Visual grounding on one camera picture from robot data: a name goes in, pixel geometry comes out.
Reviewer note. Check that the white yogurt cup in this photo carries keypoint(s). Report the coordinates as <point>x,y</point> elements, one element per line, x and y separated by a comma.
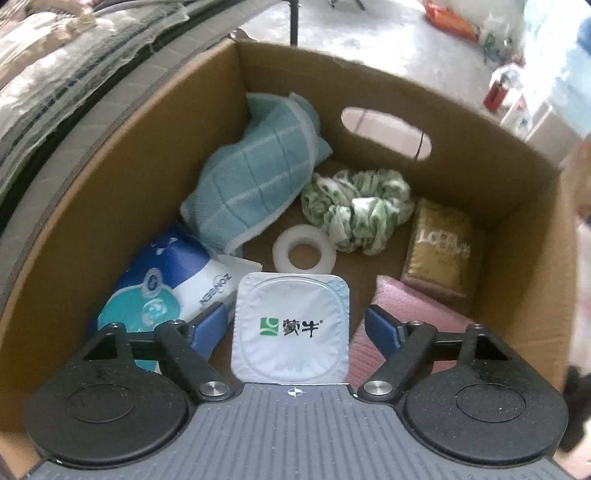
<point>291,323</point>

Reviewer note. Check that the green folding stool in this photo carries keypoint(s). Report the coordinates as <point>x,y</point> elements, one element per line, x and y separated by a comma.
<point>358,4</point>

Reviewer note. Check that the white cabinet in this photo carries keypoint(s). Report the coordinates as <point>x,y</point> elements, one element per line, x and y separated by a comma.
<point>531,110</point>

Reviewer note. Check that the white tape roll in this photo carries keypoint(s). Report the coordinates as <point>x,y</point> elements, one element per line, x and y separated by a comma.
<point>282,249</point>

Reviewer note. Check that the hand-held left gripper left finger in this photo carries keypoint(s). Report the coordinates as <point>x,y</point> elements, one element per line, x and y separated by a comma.
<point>212,323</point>

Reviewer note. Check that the small gold box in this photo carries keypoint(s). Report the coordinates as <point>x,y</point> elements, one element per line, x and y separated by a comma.
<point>438,249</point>

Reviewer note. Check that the orange basket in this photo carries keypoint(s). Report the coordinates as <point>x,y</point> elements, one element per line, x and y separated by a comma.
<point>448,18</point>

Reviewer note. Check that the pink sponge cloth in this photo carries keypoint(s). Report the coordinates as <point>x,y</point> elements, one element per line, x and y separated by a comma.
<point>401,295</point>

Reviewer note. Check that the cardboard box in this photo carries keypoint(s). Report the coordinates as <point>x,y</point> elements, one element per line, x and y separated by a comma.
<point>115,184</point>

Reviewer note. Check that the green white scrunchie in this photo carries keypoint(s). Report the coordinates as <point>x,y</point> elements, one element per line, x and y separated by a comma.
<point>332,194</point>

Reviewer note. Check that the red bottle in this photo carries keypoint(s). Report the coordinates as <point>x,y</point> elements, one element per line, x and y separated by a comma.
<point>495,94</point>

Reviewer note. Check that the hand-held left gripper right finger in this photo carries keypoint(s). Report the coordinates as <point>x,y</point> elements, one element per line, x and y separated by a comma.
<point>383,327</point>

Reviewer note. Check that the teal checked towel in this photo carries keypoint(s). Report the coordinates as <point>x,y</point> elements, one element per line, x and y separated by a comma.
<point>249,175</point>

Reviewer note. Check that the grey patterned quilt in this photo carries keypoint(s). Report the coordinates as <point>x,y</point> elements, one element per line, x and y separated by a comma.
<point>55,60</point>

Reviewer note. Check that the white plastic bag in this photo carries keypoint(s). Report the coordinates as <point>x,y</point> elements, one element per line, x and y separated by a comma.
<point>494,37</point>

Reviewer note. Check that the blue white tissue packet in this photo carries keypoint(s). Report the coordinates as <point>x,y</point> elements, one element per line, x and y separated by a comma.
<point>161,272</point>

